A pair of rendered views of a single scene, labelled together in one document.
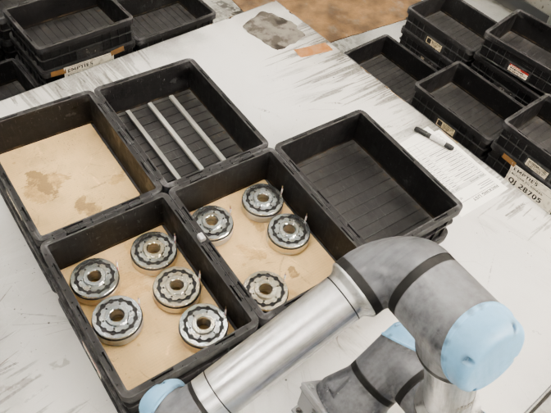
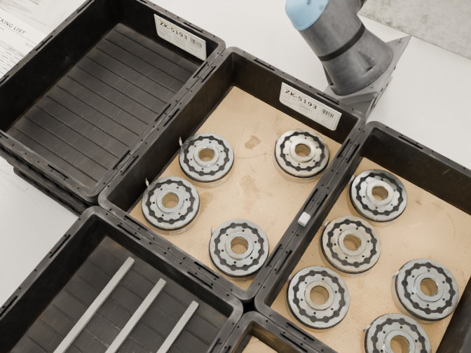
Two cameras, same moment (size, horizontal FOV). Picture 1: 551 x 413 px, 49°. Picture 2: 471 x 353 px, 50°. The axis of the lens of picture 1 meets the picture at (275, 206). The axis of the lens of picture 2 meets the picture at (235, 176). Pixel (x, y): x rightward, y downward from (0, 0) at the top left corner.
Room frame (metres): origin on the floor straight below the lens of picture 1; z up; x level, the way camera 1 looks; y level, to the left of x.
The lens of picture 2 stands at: (0.95, 0.40, 1.67)
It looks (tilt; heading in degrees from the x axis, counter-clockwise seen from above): 63 degrees down; 254
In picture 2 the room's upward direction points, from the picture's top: 3 degrees clockwise
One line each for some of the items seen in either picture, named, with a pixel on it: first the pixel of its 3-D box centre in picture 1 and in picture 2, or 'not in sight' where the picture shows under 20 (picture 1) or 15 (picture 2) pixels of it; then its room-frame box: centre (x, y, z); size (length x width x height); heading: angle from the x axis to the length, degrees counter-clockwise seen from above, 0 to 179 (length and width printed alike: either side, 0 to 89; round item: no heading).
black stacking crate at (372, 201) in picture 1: (362, 191); (108, 97); (1.04, -0.21, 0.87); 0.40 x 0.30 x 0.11; 43
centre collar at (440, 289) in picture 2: (116, 315); (428, 287); (0.58, 0.28, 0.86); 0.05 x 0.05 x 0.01
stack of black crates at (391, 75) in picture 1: (389, 86); not in sight; (2.27, -0.42, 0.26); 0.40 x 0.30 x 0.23; 47
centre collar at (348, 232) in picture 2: (176, 285); (352, 242); (0.68, 0.18, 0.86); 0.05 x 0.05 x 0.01
